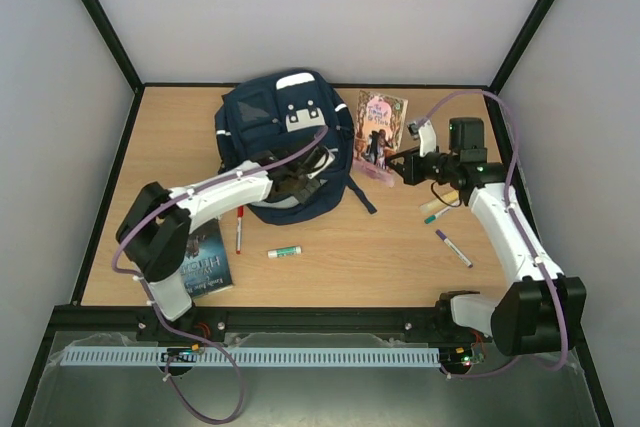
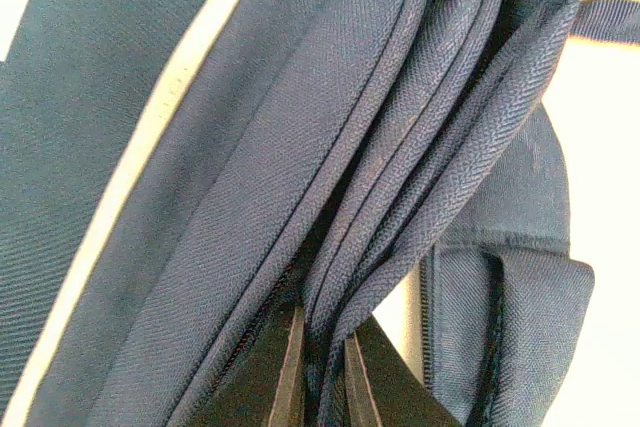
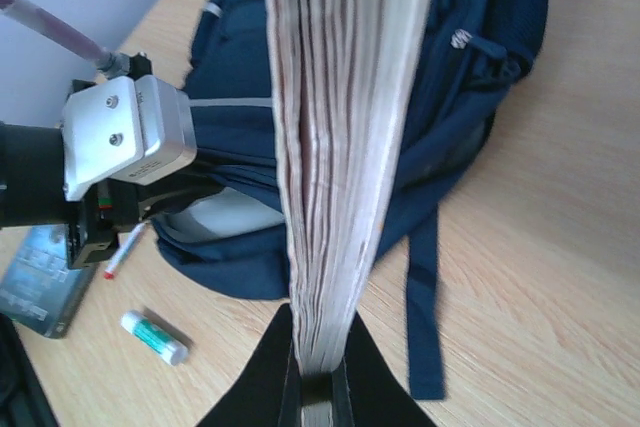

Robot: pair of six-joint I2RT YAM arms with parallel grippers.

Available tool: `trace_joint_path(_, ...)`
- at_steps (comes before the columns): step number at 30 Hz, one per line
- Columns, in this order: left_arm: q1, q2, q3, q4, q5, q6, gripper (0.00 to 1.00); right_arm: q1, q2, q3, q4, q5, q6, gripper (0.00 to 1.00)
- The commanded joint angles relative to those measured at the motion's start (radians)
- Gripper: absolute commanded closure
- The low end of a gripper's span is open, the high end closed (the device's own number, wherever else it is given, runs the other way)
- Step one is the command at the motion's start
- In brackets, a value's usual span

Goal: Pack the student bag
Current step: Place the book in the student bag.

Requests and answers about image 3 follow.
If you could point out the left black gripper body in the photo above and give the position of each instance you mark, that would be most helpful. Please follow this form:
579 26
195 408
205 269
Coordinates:
112 207

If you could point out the dark Wuthering Heights book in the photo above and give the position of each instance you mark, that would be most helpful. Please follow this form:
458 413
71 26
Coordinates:
39 290

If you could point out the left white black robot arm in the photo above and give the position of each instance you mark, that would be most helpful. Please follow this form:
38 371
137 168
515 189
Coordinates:
32 176

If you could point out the pink purple paperback book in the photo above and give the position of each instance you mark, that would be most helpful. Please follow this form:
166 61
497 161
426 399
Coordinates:
342 73

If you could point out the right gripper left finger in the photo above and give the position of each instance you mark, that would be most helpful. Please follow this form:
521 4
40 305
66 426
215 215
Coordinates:
267 392

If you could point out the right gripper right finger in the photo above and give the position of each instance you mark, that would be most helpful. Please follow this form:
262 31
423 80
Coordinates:
364 391

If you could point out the red marker pen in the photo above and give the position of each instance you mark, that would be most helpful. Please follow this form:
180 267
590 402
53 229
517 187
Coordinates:
123 252

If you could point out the green white glue stick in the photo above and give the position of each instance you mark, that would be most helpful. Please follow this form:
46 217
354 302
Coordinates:
172 351

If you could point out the navy blue student backpack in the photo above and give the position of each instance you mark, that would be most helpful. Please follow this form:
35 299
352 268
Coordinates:
234 243

